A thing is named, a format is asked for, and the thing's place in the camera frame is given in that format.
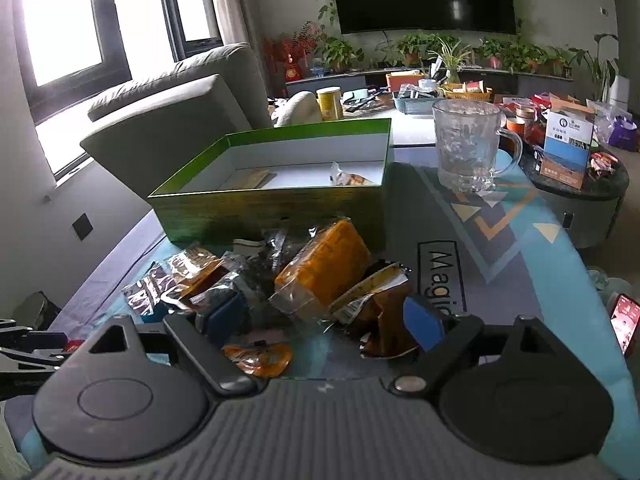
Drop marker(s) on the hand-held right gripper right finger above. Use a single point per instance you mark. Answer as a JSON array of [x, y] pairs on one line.
[[425, 325]]

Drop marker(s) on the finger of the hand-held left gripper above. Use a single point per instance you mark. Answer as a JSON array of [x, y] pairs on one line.
[[30, 362], [15, 330]]

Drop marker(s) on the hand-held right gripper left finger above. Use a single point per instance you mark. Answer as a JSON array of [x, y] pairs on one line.
[[227, 316]]

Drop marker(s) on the orange brown foil snack packet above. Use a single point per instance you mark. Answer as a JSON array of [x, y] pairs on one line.
[[200, 270]]

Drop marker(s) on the small round orange snack packet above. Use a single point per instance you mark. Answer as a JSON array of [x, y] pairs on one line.
[[260, 360]]

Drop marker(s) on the grey snack packet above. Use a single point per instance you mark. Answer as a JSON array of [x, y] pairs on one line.
[[247, 247]]

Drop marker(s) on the silver black snack packet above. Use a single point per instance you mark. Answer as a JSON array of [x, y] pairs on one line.
[[147, 285]]

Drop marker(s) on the large orange snack packet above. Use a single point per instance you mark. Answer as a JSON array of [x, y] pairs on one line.
[[320, 260]]

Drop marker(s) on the green cardboard box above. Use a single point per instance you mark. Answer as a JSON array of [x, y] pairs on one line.
[[270, 215]]

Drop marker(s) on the clear packet with tan snack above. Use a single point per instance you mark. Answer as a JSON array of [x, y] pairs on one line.
[[352, 177]]

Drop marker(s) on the dark bag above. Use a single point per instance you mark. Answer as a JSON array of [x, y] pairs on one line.
[[35, 310]]

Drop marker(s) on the clear glass mug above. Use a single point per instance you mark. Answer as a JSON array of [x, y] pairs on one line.
[[467, 145]]

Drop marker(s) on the round dark side table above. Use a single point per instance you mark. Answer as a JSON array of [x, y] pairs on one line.
[[575, 210]]

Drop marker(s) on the smartphone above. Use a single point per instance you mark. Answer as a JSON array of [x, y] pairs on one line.
[[627, 325]]

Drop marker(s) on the grey sofa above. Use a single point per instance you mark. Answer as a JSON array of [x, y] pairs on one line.
[[165, 120]]

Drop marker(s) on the orange cup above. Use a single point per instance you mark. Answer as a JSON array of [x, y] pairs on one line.
[[515, 127]]

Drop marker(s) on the white cushion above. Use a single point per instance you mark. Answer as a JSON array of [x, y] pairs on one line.
[[297, 110]]

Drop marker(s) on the teal basket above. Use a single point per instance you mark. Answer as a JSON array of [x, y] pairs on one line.
[[415, 102]]

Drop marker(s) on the blue brown paper carton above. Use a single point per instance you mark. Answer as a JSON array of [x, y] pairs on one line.
[[567, 150]]

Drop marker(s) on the yellow basket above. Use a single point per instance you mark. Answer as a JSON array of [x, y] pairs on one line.
[[467, 95]]

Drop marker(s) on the yellow can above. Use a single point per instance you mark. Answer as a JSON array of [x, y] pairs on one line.
[[330, 105]]

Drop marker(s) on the red snack packets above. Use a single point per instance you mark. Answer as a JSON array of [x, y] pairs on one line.
[[602, 165]]

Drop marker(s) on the orange box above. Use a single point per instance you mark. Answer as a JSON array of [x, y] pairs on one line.
[[402, 81]]

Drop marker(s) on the dark television cabinet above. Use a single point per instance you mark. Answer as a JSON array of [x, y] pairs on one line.
[[530, 81]]

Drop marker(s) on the spider plant in glass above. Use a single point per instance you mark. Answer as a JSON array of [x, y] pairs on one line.
[[450, 57]]

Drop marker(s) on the red flower decoration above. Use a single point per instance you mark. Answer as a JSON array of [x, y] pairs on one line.
[[292, 55]]

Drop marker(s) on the purple bag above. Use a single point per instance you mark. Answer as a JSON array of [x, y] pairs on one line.
[[622, 134]]

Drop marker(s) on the potted green plant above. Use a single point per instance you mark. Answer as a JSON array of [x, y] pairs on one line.
[[340, 52], [515, 55], [415, 47]]

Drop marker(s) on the beige curtain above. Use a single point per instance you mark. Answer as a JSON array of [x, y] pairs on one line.
[[235, 5]]

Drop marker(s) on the narrow dark framed window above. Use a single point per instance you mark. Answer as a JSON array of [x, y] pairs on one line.
[[192, 5]]

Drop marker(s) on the tall plant in white vase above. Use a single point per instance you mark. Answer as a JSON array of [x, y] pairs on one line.
[[607, 70]]

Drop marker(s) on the large dark framed window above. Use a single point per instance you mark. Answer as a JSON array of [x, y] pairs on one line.
[[65, 20]]

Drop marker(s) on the dark wall socket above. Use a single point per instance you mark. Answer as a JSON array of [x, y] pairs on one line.
[[83, 226]]

